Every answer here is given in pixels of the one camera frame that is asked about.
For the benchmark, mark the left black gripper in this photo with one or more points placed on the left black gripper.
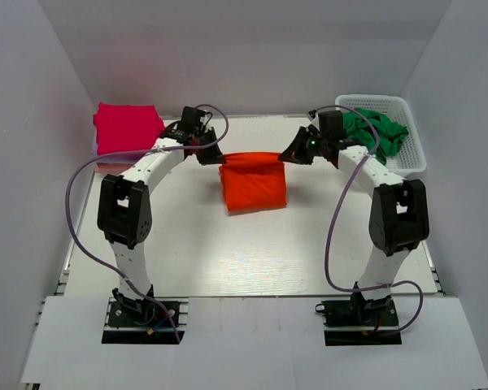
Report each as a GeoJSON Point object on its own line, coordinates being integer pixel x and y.
{"type": "Point", "coordinates": [214, 156]}

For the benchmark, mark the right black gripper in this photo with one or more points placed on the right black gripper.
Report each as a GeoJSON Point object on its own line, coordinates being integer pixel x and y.
{"type": "Point", "coordinates": [295, 153]}

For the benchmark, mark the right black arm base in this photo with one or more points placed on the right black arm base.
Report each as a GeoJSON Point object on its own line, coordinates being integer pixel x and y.
{"type": "Point", "coordinates": [345, 324]}

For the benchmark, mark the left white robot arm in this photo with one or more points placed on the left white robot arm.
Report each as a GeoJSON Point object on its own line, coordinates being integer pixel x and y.
{"type": "Point", "coordinates": [124, 210]}

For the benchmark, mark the folded magenta t-shirt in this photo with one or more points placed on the folded magenta t-shirt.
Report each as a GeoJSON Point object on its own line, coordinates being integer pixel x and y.
{"type": "Point", "coordinates": [121, 128]}

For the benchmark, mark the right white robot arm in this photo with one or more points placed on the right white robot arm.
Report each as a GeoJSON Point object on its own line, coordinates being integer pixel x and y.
{"type": "Point", "coordinates": [398, 220]}

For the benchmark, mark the white plastic basket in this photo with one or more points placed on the white plastic basket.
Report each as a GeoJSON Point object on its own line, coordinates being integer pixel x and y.
{"type": "Point", "coordinates": [400, 149]}

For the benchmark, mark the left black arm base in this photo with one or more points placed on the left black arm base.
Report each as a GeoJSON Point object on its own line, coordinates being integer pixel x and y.
{"type": "Point", "coordinates": [142, 322]}

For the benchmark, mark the green t-shirt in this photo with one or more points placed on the green t-shirt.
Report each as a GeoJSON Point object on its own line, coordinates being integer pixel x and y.
{"type": "Point", "coordinates": [391, 134]}

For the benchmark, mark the orange t-shirt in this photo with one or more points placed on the orange t-shirt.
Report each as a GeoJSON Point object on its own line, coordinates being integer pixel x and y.
{"type": "Point", "coordinates": [253, 181]}

